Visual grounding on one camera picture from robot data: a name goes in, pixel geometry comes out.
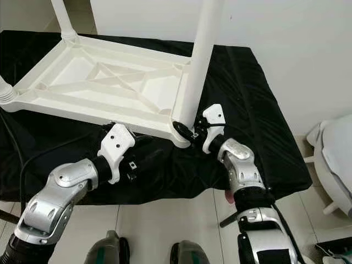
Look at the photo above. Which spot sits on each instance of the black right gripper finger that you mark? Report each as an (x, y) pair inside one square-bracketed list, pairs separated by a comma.
[(182, 129)]

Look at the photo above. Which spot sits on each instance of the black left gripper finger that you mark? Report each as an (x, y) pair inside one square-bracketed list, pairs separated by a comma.
[(151, 157)]

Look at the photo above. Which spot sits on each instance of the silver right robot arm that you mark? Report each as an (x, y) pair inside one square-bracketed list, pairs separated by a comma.
[(245, 162)]

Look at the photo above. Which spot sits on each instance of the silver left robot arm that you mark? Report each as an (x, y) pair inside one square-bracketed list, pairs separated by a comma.
[(55, 192)]

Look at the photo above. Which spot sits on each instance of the black table cloth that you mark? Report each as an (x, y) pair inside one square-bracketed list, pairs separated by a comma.
[(269, 154)]

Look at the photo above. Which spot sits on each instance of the white plastic chair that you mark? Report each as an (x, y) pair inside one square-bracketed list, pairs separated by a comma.
[(335, 159)]

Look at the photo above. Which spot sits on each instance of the dark low box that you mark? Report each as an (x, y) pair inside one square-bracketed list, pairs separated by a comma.
[(322, 245)]

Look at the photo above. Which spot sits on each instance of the green white package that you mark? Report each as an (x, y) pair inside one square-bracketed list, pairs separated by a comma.
[(334, 258)]

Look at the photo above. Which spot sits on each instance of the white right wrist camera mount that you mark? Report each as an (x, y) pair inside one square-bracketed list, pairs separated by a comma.
[(213, 115)]

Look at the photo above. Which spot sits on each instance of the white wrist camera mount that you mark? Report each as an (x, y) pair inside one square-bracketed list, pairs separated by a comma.
[(118, 143), (213, 115)]

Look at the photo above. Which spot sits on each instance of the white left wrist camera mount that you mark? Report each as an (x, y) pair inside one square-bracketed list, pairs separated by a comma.
[(118, 143)]

